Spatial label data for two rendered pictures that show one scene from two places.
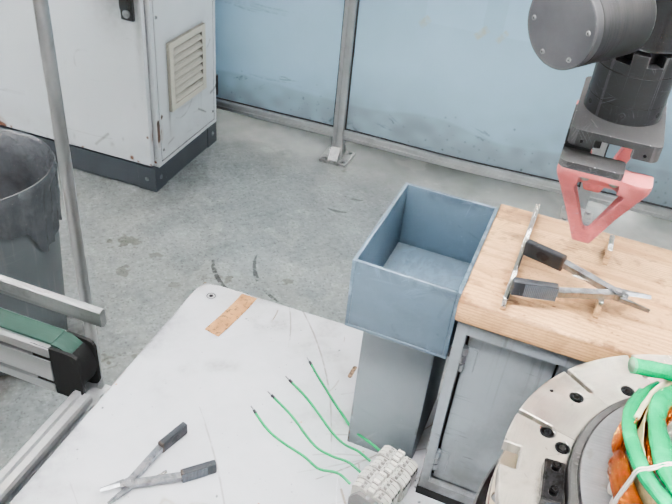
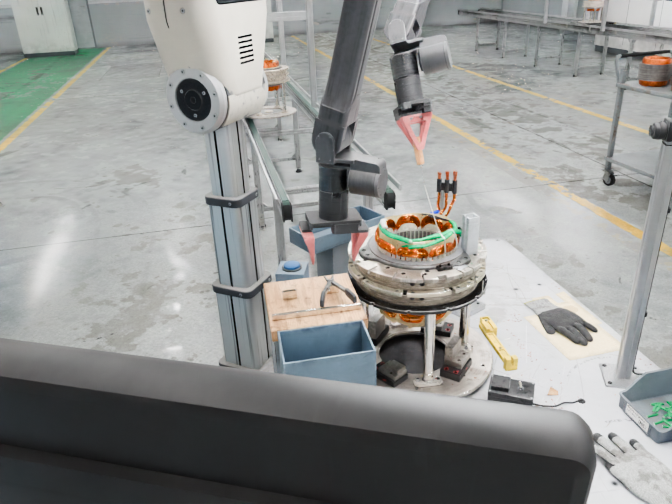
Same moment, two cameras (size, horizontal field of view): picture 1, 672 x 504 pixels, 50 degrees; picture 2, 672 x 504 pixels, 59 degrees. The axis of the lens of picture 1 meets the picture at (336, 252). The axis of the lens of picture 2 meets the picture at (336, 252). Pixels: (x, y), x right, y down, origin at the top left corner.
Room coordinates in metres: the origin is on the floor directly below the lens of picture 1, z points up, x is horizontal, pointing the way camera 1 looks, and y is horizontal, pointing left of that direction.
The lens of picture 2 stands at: (1.03, 0.72, 1.69)
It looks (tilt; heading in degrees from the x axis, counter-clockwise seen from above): 26 degrees down; 242
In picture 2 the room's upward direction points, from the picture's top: 2 degrees counter-clockwise
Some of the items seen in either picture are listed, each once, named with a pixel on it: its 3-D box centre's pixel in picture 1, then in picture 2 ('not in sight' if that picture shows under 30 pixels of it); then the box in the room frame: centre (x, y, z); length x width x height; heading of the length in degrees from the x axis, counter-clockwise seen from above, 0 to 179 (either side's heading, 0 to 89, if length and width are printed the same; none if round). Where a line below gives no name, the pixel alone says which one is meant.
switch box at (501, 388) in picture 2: not in sight; (510, 393); (0.19, -0.02, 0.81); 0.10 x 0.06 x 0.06; 130
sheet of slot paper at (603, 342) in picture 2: not in sight; (566, 322); (-0.17, -0.18, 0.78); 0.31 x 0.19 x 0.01; 73
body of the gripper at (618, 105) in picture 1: (629, 86); (333, 206); (0.53, -0.21, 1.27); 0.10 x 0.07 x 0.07; 162
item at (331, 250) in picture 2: not in sight; (339, 267); (0.32, -0.58, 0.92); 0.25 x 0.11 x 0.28; 8
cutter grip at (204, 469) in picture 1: (198, 471); not in sight; (0.50, 0.13, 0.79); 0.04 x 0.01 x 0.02; 118
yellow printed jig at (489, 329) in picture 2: not in sight; (496, 339); (0.06, -0.21, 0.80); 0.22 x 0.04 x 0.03; 67
